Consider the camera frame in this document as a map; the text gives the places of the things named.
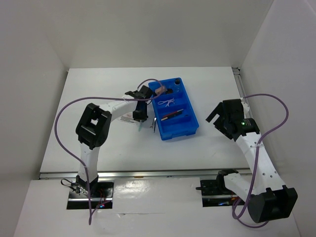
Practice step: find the aluminium front rail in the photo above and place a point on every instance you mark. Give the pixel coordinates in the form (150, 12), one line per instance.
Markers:
(135, 174)

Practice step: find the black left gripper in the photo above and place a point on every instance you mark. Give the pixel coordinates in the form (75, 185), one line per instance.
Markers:
(143, 116)

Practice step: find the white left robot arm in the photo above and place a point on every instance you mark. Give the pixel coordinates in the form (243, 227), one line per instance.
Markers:
(93, 129)

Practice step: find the mint eyebrow razor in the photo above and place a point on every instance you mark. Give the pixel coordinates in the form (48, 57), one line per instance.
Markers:
(140, 126)

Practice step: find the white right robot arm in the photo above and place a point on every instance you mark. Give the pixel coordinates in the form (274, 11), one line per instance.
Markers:
(266, 197)

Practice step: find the beige foundation bottle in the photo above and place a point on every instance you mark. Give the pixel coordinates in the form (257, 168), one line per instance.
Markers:
(163, 90)

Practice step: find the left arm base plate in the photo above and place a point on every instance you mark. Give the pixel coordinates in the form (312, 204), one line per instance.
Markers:
(102, 197)

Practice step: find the blue plastic organizer tray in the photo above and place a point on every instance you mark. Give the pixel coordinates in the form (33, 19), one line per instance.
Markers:
(169, 126)

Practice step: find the false eyelash case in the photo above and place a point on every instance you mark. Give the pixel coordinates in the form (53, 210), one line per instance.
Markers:
(128, 118)

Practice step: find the red silver lip pencil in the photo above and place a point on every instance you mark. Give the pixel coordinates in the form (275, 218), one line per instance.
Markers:
(175, 113)

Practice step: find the silver hair clip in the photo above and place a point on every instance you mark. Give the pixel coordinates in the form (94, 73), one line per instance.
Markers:
(154, 123)

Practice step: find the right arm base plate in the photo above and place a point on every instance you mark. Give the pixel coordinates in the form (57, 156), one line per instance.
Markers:
(213, 195)

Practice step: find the purple eyelash applicator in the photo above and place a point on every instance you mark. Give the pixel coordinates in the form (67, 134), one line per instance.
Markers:
(167, 102)

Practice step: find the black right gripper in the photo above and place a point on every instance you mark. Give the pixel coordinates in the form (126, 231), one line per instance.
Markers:
(219, 110)

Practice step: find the aluminium side rail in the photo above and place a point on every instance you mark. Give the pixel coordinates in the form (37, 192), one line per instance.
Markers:
(238, 79)

